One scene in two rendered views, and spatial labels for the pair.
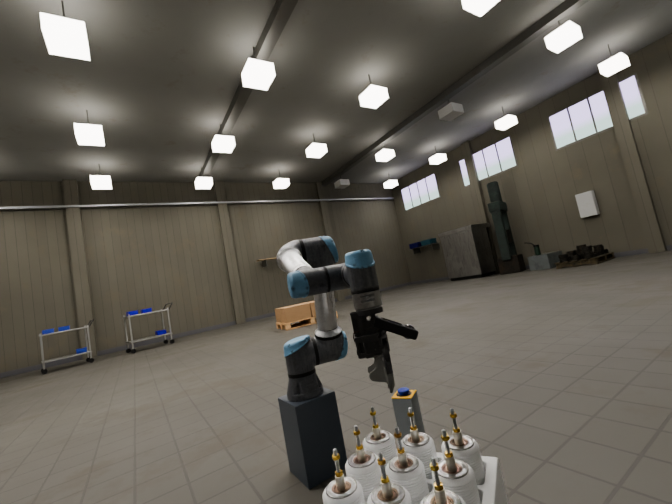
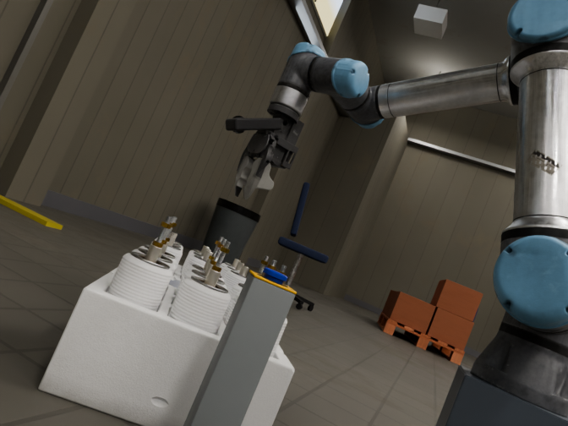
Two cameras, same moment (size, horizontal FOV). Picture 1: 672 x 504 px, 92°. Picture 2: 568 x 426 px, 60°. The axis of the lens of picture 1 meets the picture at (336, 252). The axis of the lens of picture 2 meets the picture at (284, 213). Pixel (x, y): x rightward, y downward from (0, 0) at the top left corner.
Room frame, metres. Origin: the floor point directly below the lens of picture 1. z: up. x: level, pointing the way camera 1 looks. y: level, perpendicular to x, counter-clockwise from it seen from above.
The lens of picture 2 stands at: (1.76, -0.62, 0.36)
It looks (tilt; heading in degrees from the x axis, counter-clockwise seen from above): 5 degrees up; 143
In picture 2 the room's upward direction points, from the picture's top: 23 degrees clockwise
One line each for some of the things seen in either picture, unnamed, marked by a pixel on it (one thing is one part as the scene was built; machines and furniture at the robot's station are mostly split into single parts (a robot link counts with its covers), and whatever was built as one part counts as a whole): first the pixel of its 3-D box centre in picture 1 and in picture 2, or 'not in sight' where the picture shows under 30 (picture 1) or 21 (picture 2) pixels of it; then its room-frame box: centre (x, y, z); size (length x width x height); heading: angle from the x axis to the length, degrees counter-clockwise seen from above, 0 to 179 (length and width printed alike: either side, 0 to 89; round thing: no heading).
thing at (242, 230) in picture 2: not in sight; (228, 233); (-3.00, 2.37, 0.33); 0.55 x 0.53 x 0.67; 123
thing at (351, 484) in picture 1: (341, 487); not in sight; (0.82, 0.09, 0.25); 0.08 x 0.08 x 0.01
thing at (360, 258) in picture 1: (361, 271); (303, 71); (0.87, -0.06, 0.75); 0.09 x 0.08 x 0.11; 16
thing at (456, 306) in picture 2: not in sight; (425, 310); (-1.93, 4.87, 0.42); 1.53 x 1.15 x 0.84; 121
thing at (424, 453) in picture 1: (422, 473); (189, 330); (0.97, -0.12, 0.16); 0.10 x 0.10 x 0.18
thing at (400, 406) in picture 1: (413, 441); (232, 376); (1.16, -0.14, 0.16); 0.07 x 0.07 x 0.31; 62
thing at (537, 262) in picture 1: (541, 253); not in sight; (9.70, -5.96, 0.43); 0.89 x 0.71 x 0.85; 123
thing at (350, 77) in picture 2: (344, 275); (341, 81); (0.96, -0.01, 0.75); 0.11 x 0.11 x 0.08; 16
